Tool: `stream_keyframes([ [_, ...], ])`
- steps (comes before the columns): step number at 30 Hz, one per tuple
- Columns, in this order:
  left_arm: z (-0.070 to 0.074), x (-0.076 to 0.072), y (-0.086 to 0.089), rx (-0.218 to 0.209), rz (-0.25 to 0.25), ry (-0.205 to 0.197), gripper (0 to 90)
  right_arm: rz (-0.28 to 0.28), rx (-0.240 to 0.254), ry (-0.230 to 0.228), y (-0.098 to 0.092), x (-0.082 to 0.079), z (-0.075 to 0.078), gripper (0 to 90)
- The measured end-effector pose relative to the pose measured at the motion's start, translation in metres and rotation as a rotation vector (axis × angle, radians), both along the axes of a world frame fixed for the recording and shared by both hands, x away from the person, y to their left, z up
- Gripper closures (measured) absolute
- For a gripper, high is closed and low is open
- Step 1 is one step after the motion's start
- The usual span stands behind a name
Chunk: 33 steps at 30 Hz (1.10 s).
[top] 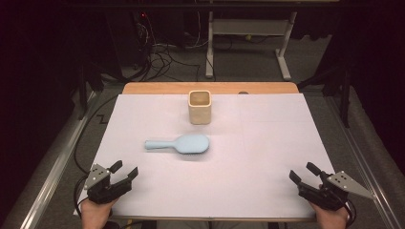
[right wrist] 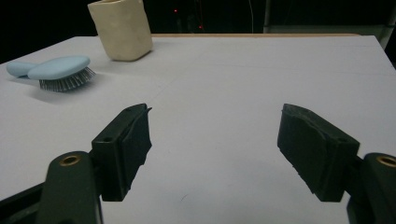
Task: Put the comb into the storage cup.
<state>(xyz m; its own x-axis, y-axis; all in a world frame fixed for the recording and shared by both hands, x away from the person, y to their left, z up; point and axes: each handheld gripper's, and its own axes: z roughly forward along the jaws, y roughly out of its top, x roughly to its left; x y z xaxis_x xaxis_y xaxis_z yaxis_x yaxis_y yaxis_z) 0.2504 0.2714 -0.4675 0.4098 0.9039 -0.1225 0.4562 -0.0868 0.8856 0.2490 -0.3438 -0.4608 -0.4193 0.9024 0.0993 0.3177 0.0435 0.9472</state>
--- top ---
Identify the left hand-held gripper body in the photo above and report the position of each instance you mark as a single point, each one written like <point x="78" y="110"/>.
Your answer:
<point x="101" y="192"/>

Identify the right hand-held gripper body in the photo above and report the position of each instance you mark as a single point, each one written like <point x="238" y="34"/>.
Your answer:
<point x="331" y="197"/>

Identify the light blue hairbrush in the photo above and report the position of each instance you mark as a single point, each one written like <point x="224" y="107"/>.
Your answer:
<point x="191" y="143"/>

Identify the person's right hand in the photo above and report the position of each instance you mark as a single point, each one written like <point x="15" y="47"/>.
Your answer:
<point x="332" y="219"/>

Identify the person's left hand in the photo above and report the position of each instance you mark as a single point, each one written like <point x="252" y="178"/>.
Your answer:
<point x="95" y="214"/>

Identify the white table sheet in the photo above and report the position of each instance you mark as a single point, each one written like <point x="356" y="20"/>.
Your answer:
<point x="248" y="165"/>

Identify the black metal stand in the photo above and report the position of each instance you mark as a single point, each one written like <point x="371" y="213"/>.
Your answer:
<point x="344" y="95"/>
<point x="83" y="92"/>

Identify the wooden table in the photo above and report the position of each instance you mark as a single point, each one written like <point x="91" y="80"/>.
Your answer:
<point x="159" y="88"/>

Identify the beige square cup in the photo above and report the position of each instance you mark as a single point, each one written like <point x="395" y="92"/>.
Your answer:
<point x="200" y="114"/>

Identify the black equipment box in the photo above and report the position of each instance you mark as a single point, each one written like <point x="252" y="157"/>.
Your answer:
<point x="127" y="38"/>

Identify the aluminium floor rail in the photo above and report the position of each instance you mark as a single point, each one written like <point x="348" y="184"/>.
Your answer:
<point x="366" y="165"/>
<point x="54" y="171"/>

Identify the white metal desk frame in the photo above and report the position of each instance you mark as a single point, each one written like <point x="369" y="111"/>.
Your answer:
<point x="251" y="27"/>

